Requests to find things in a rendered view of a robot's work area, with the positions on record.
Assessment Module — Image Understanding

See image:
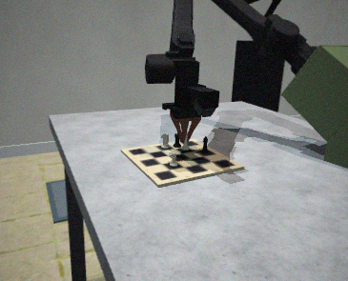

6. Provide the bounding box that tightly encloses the white knight chess piece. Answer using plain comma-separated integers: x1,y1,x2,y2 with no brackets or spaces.
161,132,170,149

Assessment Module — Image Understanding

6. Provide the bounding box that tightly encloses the white pawn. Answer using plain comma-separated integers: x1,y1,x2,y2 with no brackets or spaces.
170,152,178,167

